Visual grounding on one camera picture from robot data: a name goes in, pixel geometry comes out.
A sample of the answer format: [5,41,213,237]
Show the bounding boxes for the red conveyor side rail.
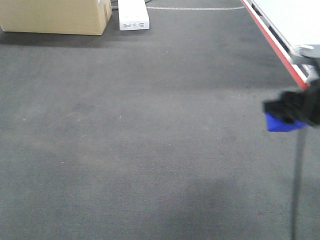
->
[241,0,308,90]

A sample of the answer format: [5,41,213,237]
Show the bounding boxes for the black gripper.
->
[262,79,320,127]

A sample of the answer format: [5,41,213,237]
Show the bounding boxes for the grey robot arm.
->
[262,45,320,132]

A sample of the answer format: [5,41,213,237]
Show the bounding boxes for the long white flat box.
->
[118,0,150,31]

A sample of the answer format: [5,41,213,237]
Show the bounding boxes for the blue plastic bottle-shaped part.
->
[264,113,308,132]

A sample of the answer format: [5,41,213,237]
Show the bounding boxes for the large cardboard box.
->
[0,0,112,36]

